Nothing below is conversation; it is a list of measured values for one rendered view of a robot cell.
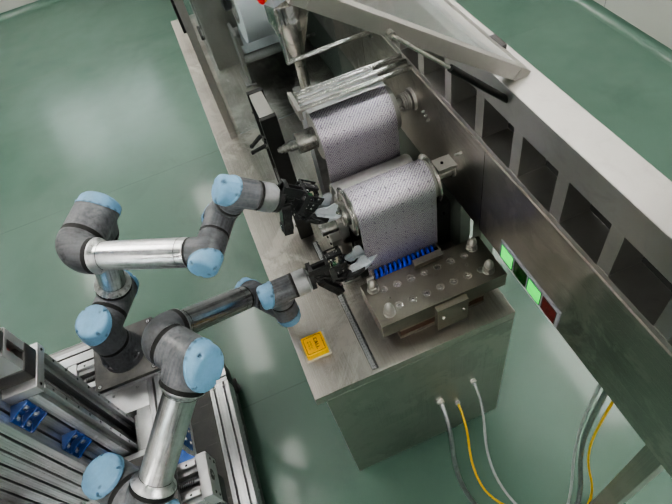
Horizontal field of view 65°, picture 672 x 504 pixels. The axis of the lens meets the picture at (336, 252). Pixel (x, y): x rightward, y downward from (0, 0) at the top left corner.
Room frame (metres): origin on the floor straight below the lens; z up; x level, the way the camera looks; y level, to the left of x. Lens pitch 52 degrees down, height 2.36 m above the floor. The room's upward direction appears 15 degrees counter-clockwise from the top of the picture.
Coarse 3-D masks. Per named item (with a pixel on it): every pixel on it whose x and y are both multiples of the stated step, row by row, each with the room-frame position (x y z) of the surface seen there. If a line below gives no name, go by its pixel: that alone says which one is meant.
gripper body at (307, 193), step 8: (280, 184) 0.98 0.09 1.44; (288, 184) 0.97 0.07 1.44; (296, 184) 1.01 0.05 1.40; (304, 184) 0.99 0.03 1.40; (312, 184) 1.00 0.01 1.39; (280, 192) 0.95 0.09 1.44; (288, 192) 0.95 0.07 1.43; (296, 192) 0.96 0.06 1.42; (304, 192) 0.96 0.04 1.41; (312, 192) 0.98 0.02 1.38; (280, 200) 0.94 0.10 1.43; (288, 200) 0.96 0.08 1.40; (296, 200) 0.96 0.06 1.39; (304, 200) 0.94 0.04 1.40; (312, 200) 0.95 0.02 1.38; (320, 200) 0.95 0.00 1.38; (280, 208) 0.93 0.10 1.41; (296, 208) 0.95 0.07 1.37; (304, 208) 0.94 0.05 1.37; (312, 208) 0.95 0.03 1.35; (296, 216) 0.94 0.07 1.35; (304, 216) 0.94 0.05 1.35
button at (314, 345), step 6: (312, 336) 0.83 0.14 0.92; (318, 336) 0.83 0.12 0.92; (306, 342) 0.82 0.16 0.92; (312, 342) 0.81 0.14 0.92; (318, 342) 0.81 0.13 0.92; (324, 342) 0.80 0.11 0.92; (306, 348) 0.80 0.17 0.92; (312, 348) 0.79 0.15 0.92; (318, 348) 0.79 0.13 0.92; (324, 348) 0.78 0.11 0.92; (306, 354) 0.78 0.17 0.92; (312, 354) 0.77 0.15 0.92; (318, 354) 0.77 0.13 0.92
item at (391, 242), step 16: (432, 208) 0.98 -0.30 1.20; (400, 224) 0.96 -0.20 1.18; (416, 224) 0.97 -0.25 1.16; (432, 224) 0.98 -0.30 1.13; (368, 240) 0.94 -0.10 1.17; (384, 240) 0.95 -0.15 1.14; (400, 240) 0.96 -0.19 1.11; (416, 240) 0.97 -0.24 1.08; (432, 240) 0.98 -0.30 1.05; (368, 256) 0.94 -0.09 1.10; (384, 256) 0.95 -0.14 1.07; (400, 256) 0.96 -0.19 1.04
